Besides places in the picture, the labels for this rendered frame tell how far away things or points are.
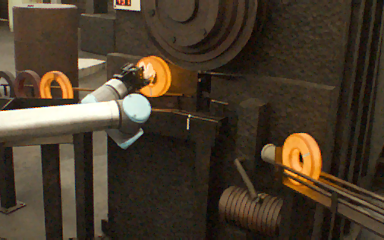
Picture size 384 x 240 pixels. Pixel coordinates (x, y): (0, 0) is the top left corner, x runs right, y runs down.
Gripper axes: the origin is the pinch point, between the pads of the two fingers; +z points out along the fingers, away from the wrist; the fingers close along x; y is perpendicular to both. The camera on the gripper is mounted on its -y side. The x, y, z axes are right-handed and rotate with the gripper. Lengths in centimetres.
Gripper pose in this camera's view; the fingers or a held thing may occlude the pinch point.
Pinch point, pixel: (152, 71)
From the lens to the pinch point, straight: 189.4
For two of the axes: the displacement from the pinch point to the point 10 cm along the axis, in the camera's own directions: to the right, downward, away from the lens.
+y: -1.0, -8.5, -5.1
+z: 5.2, -4.8, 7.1
